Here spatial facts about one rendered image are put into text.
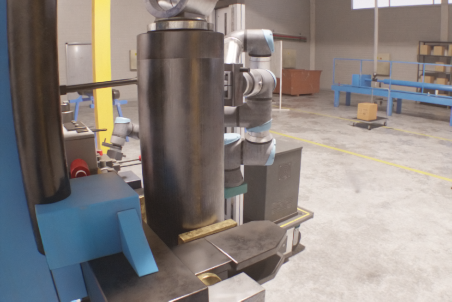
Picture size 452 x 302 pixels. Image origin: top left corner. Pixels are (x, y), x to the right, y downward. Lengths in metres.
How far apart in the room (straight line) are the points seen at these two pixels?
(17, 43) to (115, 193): 0.30
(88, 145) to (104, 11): 2.42
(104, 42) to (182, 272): 2.94
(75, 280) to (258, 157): 1.24
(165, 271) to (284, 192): 1.73
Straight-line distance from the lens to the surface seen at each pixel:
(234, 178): 1.81
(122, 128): 1.96
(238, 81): 0.99
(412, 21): 14.66
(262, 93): 1.11
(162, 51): 0.71
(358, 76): 10.18
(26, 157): 0.56
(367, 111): 7.39
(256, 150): 1.74
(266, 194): 2.09
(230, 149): 1.76
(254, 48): 1.60
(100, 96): 3.32
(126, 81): 0.98
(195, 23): 0.74
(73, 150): 1.05
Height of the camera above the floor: 1.40
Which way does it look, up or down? 13 degrees down
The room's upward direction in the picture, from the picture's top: straight up
